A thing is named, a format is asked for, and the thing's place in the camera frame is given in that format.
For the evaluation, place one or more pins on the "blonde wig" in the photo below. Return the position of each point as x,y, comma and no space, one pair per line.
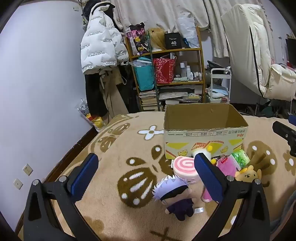
157,39

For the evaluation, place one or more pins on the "wall outlet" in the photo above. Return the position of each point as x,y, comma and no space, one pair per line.
18,184
27,169

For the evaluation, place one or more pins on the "dark cloth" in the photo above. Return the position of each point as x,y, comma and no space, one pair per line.
215,64

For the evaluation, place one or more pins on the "beige trousers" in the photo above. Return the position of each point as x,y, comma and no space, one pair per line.
113,97

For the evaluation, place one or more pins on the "white cart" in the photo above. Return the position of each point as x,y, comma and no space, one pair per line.
220,71

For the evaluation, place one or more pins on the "snack bag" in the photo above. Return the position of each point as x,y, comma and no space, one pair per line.
97,121

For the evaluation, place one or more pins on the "pink bear plush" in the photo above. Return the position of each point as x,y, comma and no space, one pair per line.
225,165

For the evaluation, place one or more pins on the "row of cosmetic bottles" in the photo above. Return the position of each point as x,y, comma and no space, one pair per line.
188,70

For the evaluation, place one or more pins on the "stack of books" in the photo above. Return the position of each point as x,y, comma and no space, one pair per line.
148,99

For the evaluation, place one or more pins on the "wooden shelf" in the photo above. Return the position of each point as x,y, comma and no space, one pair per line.
175,49

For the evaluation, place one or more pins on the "white puffer jacket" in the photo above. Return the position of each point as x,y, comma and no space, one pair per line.
99,41

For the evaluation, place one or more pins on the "stack of papers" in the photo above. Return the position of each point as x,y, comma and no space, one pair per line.
175,95

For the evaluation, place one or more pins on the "black box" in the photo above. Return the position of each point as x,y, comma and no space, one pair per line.
172,41

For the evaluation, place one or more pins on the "cream bedding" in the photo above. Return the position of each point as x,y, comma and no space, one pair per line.
282,81

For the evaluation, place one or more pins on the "hanging white duvet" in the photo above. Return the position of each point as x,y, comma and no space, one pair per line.
240,34

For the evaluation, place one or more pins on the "beige printed blanket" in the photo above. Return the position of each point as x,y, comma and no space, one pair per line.
111,215

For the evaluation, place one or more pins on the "light blue cloth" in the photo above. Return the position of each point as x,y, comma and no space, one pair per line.
217,92

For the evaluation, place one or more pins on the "black coat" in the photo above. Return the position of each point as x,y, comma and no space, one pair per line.
92,92

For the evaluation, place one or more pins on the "pink swirl roll plush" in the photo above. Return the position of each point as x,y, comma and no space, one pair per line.
183,165

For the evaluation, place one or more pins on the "dark monitor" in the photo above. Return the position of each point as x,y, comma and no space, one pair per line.
291,51

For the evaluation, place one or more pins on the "teal bag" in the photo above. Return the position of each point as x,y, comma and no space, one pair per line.
144,76

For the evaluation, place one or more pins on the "green tissue pack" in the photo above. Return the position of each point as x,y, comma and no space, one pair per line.
241,158

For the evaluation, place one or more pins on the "clear plastic bag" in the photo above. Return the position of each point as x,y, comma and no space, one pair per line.
188,30

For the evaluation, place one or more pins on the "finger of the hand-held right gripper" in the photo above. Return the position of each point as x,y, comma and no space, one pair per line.
293,120
283,131

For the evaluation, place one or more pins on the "printed cardboard box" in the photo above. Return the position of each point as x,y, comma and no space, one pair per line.
185,139

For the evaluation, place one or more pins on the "yellow bear plush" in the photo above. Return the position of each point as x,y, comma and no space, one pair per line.
248,175

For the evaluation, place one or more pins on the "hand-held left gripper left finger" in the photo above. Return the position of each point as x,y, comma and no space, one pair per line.
84,176

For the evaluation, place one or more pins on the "white fluffy plush yellow pompom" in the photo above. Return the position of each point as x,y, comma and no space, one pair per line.
203,150

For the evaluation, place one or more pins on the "white-haired doll plush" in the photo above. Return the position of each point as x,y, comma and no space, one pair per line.
171,185

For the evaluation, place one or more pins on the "red gift bag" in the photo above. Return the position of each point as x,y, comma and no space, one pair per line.
163,71

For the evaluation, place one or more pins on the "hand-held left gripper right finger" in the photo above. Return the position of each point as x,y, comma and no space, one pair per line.
208,178

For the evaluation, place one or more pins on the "purple printed bag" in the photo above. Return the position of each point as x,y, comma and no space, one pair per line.
136,34

